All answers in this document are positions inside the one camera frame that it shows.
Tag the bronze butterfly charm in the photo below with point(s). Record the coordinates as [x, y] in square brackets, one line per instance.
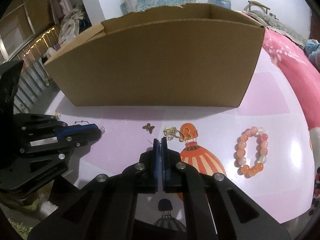
[148, 127]

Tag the wooden chair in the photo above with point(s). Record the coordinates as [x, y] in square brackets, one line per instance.
[252, 3]

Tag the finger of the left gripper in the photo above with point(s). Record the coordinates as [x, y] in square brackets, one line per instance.
[79, 135]

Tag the white green fuzzy blanket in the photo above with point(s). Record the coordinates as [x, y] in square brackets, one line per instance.
[25, 214]

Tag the pink printed table mat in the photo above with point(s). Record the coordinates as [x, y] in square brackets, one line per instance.
[284, 188]

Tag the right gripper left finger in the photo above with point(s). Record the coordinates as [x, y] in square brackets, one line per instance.
[120, 194]

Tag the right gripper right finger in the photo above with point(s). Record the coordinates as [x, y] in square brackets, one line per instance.
[179, 177]

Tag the pile of hanging clothes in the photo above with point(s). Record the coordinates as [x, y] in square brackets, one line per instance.
[71, 21]

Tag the blue patterned blanket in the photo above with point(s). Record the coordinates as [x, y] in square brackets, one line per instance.
[312, 51]

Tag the grey green quilt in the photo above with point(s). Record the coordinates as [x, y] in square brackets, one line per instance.
[275, 25]

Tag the pink floral bed blanket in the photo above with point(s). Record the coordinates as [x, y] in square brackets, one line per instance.
[303, 77]

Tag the brown cardboard box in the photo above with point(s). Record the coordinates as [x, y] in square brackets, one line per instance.
[196, 54]

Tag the silver hair clip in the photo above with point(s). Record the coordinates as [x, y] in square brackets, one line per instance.
[102, 129]

